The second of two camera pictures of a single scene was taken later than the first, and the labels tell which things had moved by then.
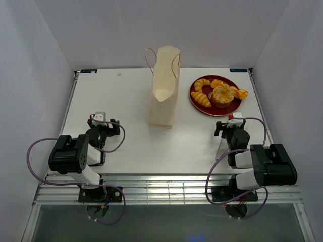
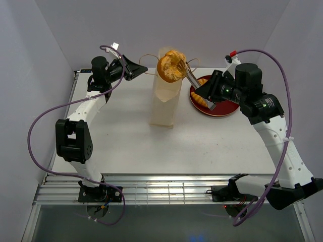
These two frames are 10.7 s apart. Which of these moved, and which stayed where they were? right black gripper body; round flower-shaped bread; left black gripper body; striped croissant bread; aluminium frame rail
Moved: left black gripper body; right black gripper body; round flower-shaped bread
Stayed: striped croissant bread; aluminium frame rail
